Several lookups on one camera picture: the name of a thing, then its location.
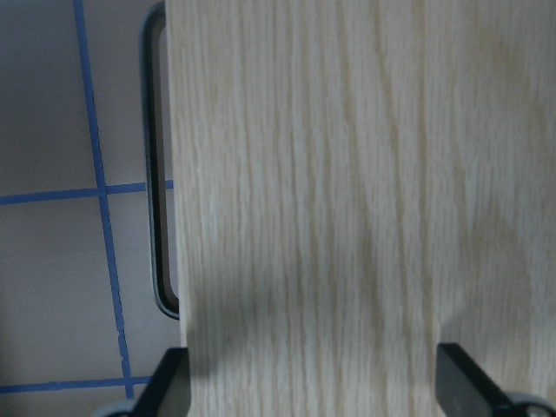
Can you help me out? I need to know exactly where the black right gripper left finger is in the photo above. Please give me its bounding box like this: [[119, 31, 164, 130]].
[[130, 347, 192, 417]]

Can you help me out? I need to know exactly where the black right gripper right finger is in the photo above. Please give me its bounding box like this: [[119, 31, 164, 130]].
[[435, 343, 522, 417]]

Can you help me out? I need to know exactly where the light wood drawer front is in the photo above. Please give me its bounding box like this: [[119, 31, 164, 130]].
[[167, 1, 555, 416]]

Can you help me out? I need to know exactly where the blue tape lower horizontal line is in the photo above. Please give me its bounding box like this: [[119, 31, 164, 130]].
[[1, 376, 150, 394]]

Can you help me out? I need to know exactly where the blue tape horizontal line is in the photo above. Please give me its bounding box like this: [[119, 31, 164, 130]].
[[1, 182, 147, 206], [1, 376, 150, 394]]

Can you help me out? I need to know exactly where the blue tape upper horizontal line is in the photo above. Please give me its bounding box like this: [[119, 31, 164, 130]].
[[1, 182, 147, 206]]

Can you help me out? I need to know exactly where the blue tape vertical line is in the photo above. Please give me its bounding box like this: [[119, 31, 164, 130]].
[[72, 0, 134, 399]]

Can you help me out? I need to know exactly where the dark metal drawer handle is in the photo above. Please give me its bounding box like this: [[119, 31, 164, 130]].
[[139, 1, 180, 321]]

